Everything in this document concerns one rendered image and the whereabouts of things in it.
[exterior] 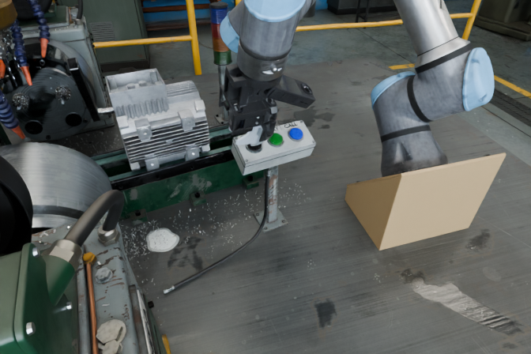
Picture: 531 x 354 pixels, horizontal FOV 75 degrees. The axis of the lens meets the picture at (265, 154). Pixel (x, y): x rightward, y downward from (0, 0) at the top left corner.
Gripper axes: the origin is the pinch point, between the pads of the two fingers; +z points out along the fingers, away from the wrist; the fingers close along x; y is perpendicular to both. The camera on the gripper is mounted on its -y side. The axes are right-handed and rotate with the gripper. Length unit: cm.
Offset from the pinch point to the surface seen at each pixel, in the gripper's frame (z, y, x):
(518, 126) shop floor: 129, -267, -28
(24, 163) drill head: -7.4, 38.2, -1.6
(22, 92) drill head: 18, 45, -44
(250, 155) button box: 2.4, 1.7, 1.9
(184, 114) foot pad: 8.0, 10.0, -16.8
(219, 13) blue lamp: 10, -12, -54
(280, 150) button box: 2.4, -5.0, 2.8
